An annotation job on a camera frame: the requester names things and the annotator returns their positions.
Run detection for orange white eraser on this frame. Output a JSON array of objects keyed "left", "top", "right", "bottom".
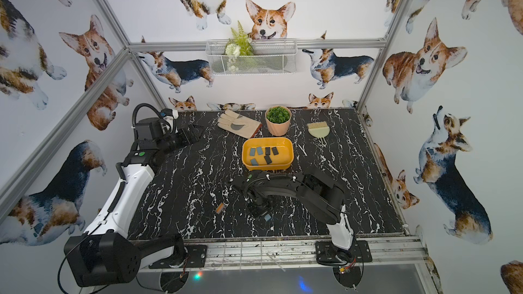
[{"left": 215, "top": 203, "right": 226, "bottom": 214}]

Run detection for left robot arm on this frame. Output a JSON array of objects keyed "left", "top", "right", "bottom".
[{"left": 63, "top": 124, "right": 205, "bottom": 288}]

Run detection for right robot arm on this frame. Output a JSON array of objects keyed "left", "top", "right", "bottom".
[{"left": 228, "top": 169, "right": 357, "bottom": 267}]

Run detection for yellow storage box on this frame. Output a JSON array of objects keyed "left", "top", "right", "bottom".
[{"left": 242, "top": 137, "right": 294, "bottom": 171}]

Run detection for beige work glove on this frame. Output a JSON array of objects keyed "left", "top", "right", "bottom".
[{"left": 217, "top": 110, "right": 262, "bottom": 139}]

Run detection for pink pot green plant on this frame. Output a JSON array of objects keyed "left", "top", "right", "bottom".
[{"left": 265, "top": 106, "right": 291, "bottom": 137}]

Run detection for artificial fern and flower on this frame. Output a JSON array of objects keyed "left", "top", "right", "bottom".
[{"left": 224, "top": 22, "right": 255, "bottom": 73}]

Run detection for aluminium front rail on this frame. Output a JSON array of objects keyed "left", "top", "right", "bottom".
[{"left": 138, "top": 237, "right": 428, "bottom": 273}]

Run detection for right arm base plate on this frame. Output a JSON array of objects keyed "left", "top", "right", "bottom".
[{"left": 315, "top": 240, "right": 373, "bottom": 267}]

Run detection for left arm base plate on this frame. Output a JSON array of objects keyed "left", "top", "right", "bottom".
[{"left": 149, "top": 245, "right": 208, "bottom": 270}]

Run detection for white wire wall basket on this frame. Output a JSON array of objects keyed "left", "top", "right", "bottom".
[{"left": 206, "top": 39, "right": 298, "bottom": 76}]

